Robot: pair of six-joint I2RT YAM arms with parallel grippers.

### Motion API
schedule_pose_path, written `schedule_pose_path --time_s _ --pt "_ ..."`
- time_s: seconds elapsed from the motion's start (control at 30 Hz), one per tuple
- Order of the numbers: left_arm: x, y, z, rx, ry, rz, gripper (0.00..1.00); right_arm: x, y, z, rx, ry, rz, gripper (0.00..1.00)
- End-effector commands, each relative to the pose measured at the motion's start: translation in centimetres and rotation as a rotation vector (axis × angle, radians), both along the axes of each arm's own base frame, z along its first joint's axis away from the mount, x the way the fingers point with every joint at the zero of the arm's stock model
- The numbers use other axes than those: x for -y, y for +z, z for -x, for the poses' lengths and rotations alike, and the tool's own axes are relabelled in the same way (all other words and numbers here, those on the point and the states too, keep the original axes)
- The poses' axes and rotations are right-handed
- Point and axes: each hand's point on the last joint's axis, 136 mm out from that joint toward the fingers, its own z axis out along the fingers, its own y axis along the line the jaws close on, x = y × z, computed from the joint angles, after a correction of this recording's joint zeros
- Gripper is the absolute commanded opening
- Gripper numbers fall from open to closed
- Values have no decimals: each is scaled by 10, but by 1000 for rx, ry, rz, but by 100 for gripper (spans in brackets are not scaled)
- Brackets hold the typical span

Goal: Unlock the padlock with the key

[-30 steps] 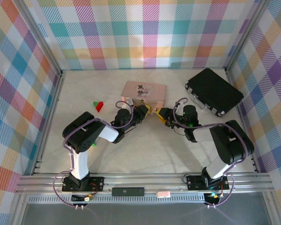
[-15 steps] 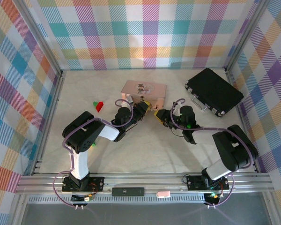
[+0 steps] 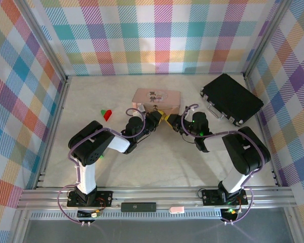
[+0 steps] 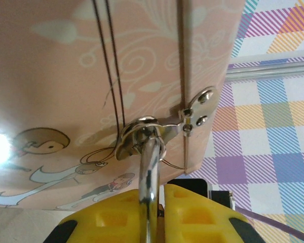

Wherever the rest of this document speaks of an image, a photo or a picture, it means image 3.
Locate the yellow power connector with wires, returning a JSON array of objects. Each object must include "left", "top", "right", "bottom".
[
  {"left": 77, "top": 209, "right": 104, "bottom": 219},
  {"left": 221, "top": 207, "right": 241, "bottom": 220}
]

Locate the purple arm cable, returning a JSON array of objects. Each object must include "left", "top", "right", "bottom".
[
  {"left": 181, "top": 102, "right": 268, "bottom": 225},
  {"left": 57, "top": 107, "right": 146, "bottom": 225}
]

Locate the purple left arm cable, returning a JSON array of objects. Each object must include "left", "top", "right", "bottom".
[{"left": 57, "top": 107, "right": 146, "bottom": 225}]

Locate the black hard case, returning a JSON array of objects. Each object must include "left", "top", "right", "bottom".
[{"left": 199, "top": 73, "right": 264, "bottom": 127}]

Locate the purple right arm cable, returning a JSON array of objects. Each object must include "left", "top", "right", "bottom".
[{"left": 181, "top": 102, "right": 268, "bottom": 225}]

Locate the black rectangular bar device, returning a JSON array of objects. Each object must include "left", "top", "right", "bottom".
[{"left": 121, "top": 201, "right": 158, "bottom": 213}]

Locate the perforated metal cable tray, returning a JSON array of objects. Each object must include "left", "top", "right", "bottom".
[{"left": 29, "top": 211, "right": 247, "bottom": 221}]

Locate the pink tin box with figures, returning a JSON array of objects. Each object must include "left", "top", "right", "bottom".
[{"left": 131, "top": 88, "right": 182, "bottom": 115}]

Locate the aluminium mounting rail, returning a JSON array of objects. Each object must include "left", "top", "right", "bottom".
[{"left": 16, "top": 186, "right": 295, "bottom": 211}]

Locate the aluminium side floor rail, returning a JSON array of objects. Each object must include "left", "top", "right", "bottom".
[
  {"left": 242, "top": 72, "right": 281, "bottom": 187},
  {"left": 33, "top": 75, "right": 71, "bottom": 190}
]

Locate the aluminium frame post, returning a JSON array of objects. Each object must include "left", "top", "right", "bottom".
[
  {"left": 19, "top": 0, "right": 69, "bottom": 81},
  {"left": 243, "top": 0, "right": 294, "bottom": 76}
]

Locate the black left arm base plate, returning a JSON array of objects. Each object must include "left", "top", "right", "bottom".
[{"left": 66, "top": 190, "right": 114, "bottom": 208}]

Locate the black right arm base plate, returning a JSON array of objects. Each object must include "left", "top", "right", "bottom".
[{"left": 201, "top": 189, "right": 249, "bottom": 207}]

